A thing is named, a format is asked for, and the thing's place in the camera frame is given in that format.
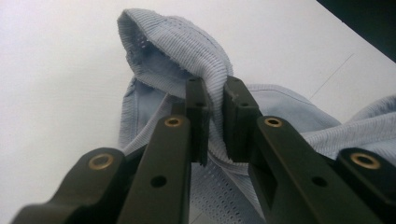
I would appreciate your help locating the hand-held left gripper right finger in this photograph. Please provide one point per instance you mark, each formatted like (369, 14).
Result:
(239, 124)

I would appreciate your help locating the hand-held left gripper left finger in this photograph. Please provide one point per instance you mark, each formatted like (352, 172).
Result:
(197, 124)

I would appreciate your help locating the light blue tank top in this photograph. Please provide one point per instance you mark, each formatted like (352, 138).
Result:
(186, 40)

